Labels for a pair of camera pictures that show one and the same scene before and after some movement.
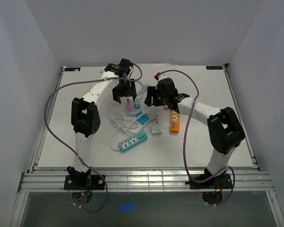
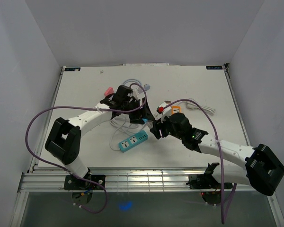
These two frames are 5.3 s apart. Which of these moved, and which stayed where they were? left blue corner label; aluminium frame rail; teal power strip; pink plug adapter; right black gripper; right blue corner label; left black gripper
Moved: left black gripper; pink plug adapter; right black gripper
Stayed: aluminium frame rail; teal power strip; right blue corner label; left blue corner label
